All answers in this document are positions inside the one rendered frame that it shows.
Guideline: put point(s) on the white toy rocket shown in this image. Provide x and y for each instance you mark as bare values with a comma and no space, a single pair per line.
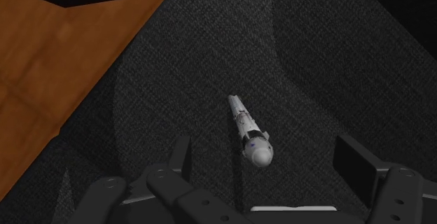
252,134

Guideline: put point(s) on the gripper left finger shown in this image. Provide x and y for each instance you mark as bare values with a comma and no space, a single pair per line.
170,189

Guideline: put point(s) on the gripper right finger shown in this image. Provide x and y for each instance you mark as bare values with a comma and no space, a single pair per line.
382,185

